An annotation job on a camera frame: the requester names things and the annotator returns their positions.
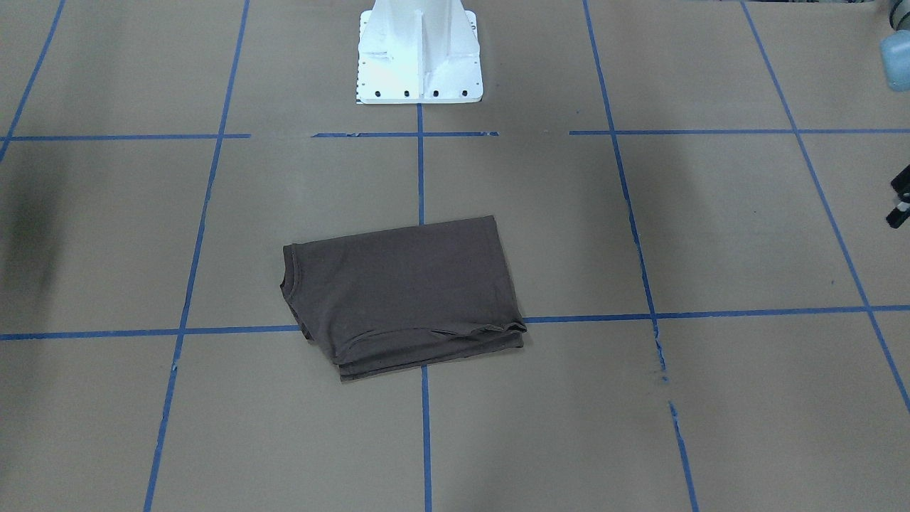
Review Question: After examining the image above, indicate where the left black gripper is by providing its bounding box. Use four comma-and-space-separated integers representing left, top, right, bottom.
885, 165, 910, 229

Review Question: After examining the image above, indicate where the dark brown t-shirt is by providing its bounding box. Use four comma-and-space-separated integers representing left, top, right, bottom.
280, 216, 527, 382

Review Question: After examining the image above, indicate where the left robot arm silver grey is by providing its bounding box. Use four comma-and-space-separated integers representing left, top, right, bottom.
880, 1, 909, 229

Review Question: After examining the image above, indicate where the blue tape line front crosswise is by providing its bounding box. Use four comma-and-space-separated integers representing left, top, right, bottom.
1, 304, 909, 341

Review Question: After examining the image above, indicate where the blue tape line crosswise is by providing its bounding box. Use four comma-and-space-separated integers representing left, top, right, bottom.
1, 304, 909, 341
2, 127, 909, 143

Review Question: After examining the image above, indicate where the blue tape line rear crosswise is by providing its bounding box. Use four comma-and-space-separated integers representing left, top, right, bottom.
2, 127, 909, 143

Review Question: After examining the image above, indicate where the blue tape line centre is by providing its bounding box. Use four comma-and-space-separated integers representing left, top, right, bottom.
416, 104, 433, 511

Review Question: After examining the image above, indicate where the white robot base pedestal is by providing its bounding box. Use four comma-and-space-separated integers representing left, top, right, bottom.
355, 1, 484, 105

